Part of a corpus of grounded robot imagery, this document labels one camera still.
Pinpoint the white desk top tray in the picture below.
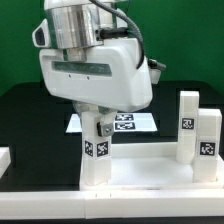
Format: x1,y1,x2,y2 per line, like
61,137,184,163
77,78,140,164
79,142,224,191

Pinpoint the white left fence block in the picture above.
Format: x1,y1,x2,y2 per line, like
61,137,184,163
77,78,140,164
0,147,11,179

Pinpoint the white front fence bar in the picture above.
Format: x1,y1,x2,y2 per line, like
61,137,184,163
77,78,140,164
0,189,224,220

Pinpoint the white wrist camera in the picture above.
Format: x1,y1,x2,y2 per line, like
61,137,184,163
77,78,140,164
32,19,51,48

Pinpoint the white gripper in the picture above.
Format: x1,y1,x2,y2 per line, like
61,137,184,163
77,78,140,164
39,38,152,137

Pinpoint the white marker sheet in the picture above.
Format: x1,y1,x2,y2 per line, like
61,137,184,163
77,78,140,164
66,113,157,133

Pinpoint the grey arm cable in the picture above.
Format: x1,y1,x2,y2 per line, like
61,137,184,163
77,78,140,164
89,0,167,71

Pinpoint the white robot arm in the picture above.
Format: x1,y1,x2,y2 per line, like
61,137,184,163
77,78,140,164
33,0,152,137

